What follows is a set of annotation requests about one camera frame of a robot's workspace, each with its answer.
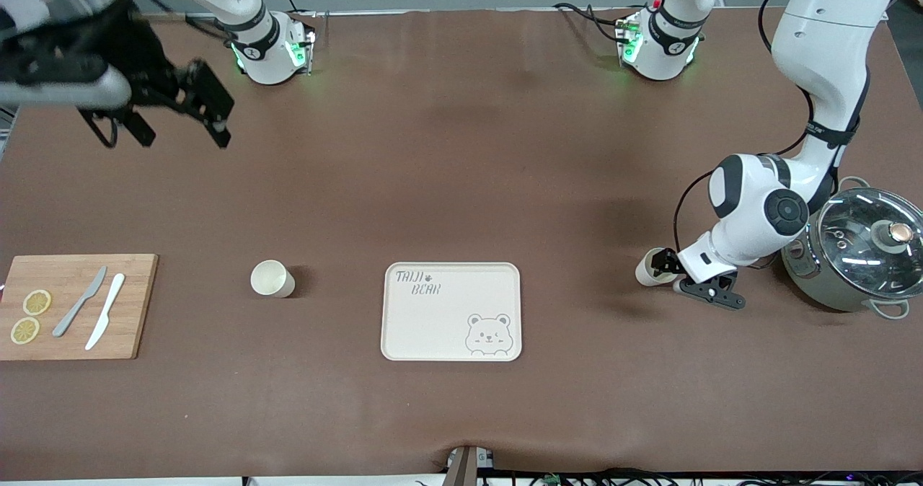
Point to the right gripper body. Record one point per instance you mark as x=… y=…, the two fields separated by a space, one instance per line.
x=124 y=42

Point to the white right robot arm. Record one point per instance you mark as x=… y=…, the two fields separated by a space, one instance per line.
x=252 y=53

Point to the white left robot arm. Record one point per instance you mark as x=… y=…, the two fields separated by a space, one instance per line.
x=750 y=197

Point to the cream tray with bear print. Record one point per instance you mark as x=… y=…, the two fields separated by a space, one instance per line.
x=433 y=327

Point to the grey-green electric pot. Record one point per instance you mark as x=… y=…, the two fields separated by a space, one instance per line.
x=815 y=284

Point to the glass pot lid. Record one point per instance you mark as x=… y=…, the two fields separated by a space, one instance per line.
x=865 y=255

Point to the bamboo cutting board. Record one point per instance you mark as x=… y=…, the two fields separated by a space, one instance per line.
x=133 y=306

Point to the grey plastic knife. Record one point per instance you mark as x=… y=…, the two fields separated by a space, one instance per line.
x=79 y=302

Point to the white plastic knife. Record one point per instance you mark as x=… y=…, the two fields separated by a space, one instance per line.
x=106 y=311

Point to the dried lemon slice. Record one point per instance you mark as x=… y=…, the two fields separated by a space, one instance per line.
x=37 y=302
x=25 y=330

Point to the brown table cover mat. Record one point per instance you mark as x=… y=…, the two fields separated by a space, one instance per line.
x=461 y=147

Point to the metal camera bracket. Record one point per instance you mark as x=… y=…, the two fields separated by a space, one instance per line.
x=461 y=468

